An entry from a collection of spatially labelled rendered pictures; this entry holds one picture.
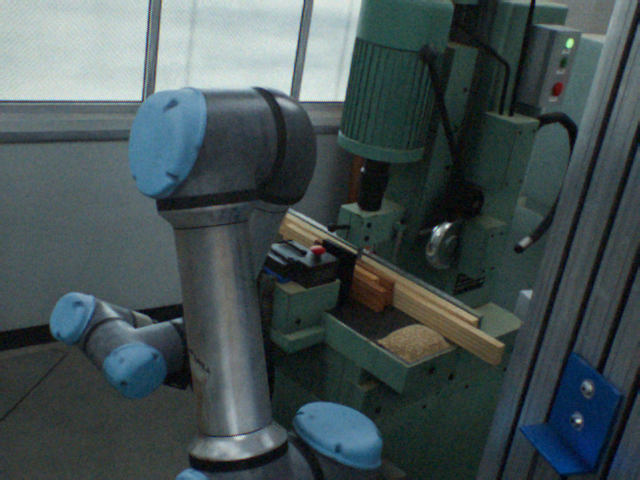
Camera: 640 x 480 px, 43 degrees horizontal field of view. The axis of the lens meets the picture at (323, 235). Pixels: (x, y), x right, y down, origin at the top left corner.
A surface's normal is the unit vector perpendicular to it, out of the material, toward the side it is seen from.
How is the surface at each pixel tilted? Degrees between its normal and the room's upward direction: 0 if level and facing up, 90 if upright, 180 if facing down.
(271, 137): 72
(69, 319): 60
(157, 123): 83
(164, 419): 0
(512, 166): 90
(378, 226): 90
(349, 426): 8
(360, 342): 90
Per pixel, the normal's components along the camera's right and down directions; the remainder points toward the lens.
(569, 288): -0.93, -0.01
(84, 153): 0.55, 0.40
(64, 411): 0.16, -0.91
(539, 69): -0.73, 0.15
